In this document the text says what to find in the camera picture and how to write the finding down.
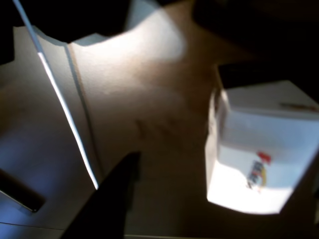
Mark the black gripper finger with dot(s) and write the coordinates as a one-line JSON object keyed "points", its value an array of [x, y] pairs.
{"points": [[112, 199]]}

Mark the black flat device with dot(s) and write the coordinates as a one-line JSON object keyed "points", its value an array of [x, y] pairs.
{"points": [[20, 191]]}

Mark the white and black servo box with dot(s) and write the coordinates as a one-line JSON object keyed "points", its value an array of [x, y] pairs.
{"points": [[261, 149]]}

